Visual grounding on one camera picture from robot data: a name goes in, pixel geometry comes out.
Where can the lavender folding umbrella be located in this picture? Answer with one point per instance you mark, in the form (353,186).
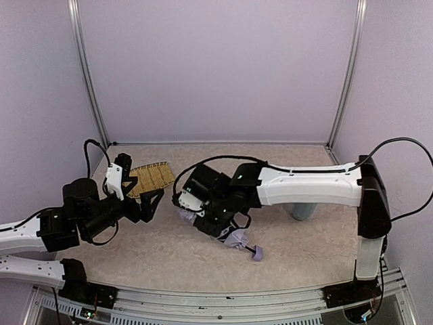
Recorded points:
(229,232)

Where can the left aluminium corner post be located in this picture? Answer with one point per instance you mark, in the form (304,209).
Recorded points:
(77,30)

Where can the right aluminium corner post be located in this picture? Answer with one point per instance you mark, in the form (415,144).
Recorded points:
(349,73)

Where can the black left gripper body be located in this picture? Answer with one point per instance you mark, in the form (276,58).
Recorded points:
(132,197)

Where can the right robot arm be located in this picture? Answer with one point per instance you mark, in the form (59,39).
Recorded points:
(357,185)

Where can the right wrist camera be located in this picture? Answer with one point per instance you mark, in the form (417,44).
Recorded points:
(190,203)

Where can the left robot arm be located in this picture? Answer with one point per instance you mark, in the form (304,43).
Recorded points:
(49,231)

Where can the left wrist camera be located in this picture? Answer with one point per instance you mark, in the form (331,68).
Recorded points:
(117,172)

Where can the woven bamboo tray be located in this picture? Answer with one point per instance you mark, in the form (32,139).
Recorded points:
(151,177)

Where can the aluminium corner post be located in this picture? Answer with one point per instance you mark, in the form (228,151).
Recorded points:
(77,30)
(349,73)

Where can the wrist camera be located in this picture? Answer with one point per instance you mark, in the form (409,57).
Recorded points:
(190,203)
(117,172)

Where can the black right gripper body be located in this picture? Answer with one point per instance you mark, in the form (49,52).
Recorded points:
(210,225)

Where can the light blue mug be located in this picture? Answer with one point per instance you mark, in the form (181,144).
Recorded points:
(302,211)

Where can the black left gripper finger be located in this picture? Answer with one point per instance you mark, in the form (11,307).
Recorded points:
(127,184)
(149,202)

